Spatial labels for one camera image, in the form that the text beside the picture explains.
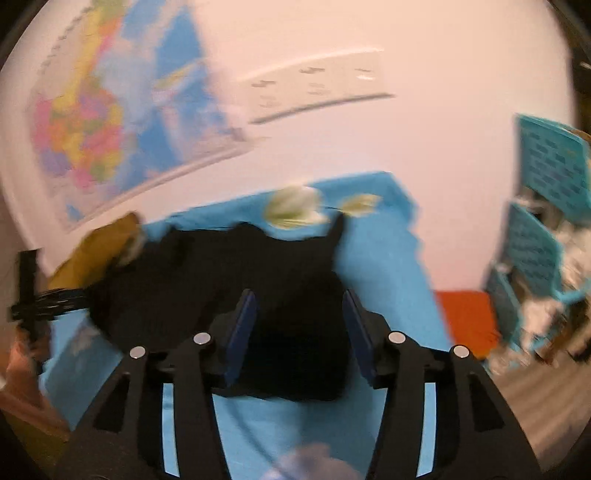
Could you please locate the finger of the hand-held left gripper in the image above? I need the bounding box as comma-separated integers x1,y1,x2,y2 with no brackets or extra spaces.
39,286,100,319

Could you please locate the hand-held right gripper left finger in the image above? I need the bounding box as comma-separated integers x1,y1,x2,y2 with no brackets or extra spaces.
60,288,258,480

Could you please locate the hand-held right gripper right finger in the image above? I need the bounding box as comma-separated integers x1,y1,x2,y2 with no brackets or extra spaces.
342,288,541,480

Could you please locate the black garment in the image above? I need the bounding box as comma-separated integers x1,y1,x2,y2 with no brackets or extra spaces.
88,215,352,402

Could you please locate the person's left hand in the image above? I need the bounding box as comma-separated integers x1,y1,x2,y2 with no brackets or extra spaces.
0,337,70,439

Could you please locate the olive folded garment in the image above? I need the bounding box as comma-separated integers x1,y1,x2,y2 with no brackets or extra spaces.
46,211,146,289

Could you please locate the blue floral bed sheet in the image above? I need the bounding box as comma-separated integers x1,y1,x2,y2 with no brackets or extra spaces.
39,172,455,480

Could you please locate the teal plastic storage rack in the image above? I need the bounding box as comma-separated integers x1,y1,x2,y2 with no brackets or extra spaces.
485,113,591,356

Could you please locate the colourful wall map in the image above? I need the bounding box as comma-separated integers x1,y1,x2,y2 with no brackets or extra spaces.
28,0,259,234

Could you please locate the white wall socket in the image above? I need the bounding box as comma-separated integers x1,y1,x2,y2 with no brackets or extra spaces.
295,59,349,112
240,69,301,124

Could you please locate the white wall switch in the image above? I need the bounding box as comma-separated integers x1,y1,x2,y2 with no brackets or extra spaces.
346,48,394,100

